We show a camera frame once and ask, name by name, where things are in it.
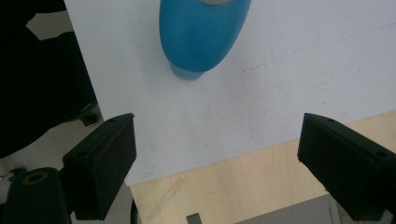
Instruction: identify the white sheet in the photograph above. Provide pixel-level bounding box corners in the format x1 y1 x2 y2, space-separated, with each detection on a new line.
63 0 396 187

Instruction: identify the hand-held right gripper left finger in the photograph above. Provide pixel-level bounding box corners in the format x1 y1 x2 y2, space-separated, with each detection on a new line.
60 112 138 221

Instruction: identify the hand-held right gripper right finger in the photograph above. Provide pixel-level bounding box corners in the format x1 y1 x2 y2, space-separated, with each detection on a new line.
296 112 396 222

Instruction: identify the blue rounded container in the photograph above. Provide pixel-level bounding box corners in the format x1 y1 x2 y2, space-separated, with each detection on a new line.
158 0 252 82

